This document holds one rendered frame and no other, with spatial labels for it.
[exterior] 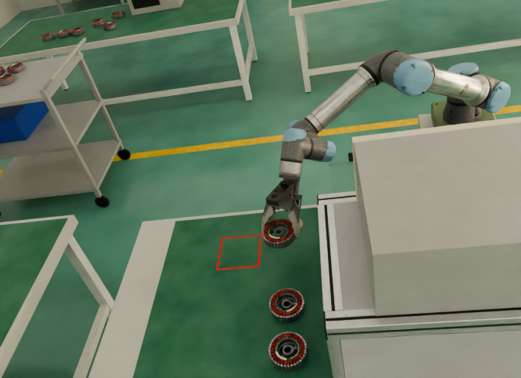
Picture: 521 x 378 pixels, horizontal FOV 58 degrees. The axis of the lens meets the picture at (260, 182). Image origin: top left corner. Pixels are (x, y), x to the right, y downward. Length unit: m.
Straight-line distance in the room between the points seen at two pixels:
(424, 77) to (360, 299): 0.84
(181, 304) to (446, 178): 0.99
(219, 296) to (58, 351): 1.36
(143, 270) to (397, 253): 1.13
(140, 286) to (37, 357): 1.19
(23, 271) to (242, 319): 0.96
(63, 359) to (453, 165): 2.21
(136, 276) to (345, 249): 0.90
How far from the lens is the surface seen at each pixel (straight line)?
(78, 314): 2.92
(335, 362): 1.21
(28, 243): 2.25
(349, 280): 1.15
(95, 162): 3.69
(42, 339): 2.93
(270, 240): 1.54
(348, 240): 1.23
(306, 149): 1.56
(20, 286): 2.08
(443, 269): 0.99
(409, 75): 1.64
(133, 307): 1.75
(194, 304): 1.66
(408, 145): 1.18
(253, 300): 1.61
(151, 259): 1.87
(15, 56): 4.55
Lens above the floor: 2.02
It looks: 39 degrees down
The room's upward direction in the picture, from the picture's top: 14 degrees counter-clockwise
